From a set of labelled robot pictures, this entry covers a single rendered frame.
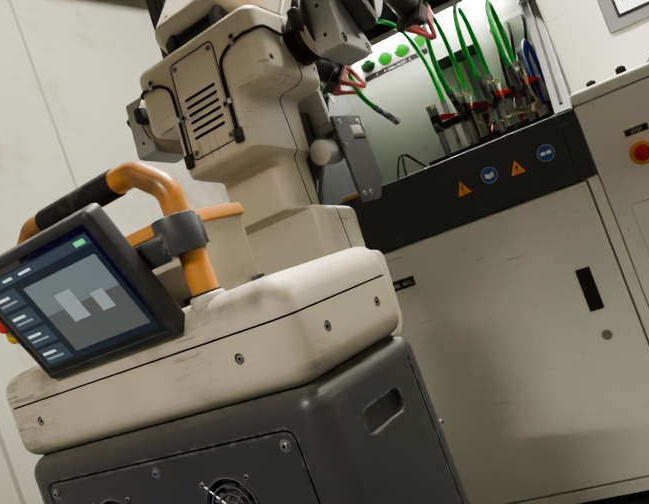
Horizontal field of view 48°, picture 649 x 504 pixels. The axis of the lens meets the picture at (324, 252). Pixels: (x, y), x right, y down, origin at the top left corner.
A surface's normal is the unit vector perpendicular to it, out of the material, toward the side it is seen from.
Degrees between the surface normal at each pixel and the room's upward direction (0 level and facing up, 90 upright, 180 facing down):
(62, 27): 90
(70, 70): 90
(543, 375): 90
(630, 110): 90
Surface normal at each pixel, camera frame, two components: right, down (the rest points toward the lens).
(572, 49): -0.45, -0.11
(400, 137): -0.38, 0.11
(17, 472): 0.78, -0.30
